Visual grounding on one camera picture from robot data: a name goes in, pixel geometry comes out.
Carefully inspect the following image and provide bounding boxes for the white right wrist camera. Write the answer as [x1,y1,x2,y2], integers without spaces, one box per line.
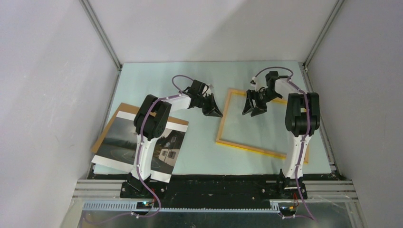
[250,76,265,92]

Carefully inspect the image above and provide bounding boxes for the yellow wooden picture frame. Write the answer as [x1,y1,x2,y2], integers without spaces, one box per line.
[216,89,296,159]

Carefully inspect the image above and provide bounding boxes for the aluminium corner post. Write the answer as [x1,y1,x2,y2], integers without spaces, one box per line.
[303,0,345,71]
[78,0,123,71]

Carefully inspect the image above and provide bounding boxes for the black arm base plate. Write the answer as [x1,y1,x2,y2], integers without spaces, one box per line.
[120,174,307,210]

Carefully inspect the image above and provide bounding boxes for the aluminium corner post left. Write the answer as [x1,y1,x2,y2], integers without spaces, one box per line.
[78,0,123,71]

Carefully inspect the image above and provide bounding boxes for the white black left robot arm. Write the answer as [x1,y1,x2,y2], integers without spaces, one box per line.
[127,80,223,198]

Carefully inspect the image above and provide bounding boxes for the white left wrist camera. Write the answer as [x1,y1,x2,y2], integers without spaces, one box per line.
[202,84,214,97]

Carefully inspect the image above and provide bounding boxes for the aluminium corner post right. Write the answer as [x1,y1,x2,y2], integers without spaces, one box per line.
[303,0,345,71]

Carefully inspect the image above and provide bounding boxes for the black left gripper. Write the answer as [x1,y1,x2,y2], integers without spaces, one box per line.
[196,93,222,117]

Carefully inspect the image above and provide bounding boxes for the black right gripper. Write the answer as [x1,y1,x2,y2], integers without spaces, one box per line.
[242,89,281,117]

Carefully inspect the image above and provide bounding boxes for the grey slotted cable duct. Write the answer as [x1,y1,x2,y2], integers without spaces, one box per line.
[82,200,280,213]

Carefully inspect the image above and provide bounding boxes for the brown cardboard backing board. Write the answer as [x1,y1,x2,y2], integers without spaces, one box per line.
[90,103,189,154]

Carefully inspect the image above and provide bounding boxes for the aluminium front rail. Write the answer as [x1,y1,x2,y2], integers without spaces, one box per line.
[73,180,358,202]

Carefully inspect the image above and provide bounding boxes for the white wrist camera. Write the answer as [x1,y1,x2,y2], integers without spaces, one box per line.
[202,84,214,97]
[250,76,265,92]

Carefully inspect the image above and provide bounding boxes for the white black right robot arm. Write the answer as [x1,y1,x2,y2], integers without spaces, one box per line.
[242,71,320,199]

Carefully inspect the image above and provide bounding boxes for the mountain landscape photo print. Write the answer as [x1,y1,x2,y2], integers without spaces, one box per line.
[92,111,188,183]

